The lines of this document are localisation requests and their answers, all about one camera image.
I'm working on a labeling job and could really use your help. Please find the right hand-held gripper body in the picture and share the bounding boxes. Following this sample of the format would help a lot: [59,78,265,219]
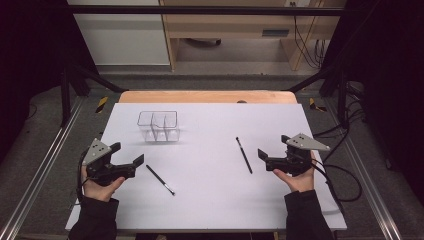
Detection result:
[266,133,331,178]

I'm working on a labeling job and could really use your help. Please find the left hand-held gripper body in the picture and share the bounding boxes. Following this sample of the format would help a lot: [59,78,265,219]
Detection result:
[82,138,137,187]

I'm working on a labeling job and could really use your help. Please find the black makeup brush silver ferrule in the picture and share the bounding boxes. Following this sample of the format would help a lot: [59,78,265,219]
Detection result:
[145,164,176,197]

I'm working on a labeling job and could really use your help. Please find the clear plastic organizer box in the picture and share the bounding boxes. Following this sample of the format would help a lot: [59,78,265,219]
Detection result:
[136,110,181,144]

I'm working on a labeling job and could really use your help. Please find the person's right hand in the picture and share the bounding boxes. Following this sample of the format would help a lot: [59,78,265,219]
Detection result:
[273,150,317,194]

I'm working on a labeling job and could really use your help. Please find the person's left hand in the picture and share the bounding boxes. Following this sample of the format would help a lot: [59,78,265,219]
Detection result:
[80,164,126,203]

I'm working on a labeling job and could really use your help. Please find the yellow clamp right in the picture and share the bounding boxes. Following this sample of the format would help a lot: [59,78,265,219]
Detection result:
[308,97,329,113]

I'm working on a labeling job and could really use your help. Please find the yellow clamp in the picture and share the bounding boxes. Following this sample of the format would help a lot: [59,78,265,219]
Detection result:
[308,97,329,113]
[95,96,110,115]

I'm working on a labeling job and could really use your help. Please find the yellow clamp left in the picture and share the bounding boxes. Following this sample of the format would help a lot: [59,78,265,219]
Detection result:
[95,96,110,115]

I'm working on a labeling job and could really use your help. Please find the white board table cover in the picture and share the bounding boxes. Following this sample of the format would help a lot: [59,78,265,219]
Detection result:
[65,102,348,232]

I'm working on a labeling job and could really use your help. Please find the white cabinet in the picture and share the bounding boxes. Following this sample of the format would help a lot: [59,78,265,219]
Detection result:
[66,0,171,67]

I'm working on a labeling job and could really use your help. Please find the light wooden desk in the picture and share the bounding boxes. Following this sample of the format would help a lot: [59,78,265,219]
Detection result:
[158,0,346,72]

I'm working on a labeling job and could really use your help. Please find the black curtain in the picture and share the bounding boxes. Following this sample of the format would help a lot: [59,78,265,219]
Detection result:
[320,0,424,205]
[0,0,98,162]

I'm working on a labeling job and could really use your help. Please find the black metal crossbar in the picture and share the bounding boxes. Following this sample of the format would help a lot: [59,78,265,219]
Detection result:
[66,4,348,17]

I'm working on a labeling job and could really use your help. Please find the left hand-held gripper cable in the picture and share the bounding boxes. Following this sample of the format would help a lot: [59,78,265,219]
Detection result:
[75,151,92,205]

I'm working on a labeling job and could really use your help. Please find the hand-held gripper cable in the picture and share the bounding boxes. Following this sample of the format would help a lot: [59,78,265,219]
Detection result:
[311,158,345,215]
[75,151,92,205]

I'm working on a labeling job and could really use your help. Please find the right hand-held gripper cable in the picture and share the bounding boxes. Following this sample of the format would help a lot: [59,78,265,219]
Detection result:
[311,158,345,215]

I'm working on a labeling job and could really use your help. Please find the aluminium floor rail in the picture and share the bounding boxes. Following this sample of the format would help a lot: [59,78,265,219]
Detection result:
[324,98,405,240]
[0,96,86,240]

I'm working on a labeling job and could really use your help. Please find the black looped floor cable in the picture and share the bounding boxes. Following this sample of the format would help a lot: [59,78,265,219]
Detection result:
[323,164,364,203]

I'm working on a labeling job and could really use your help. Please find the black metal frame stand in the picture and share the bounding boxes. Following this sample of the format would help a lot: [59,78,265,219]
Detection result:
[285,64,350,130]
[60,63,130,128]

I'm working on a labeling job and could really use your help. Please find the black cables on floor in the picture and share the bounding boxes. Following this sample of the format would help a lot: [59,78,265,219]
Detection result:
[312,81,367,138]

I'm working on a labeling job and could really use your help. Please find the bundle of hanging black cables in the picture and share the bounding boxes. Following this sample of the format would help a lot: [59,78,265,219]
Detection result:
[292,1,330,70]

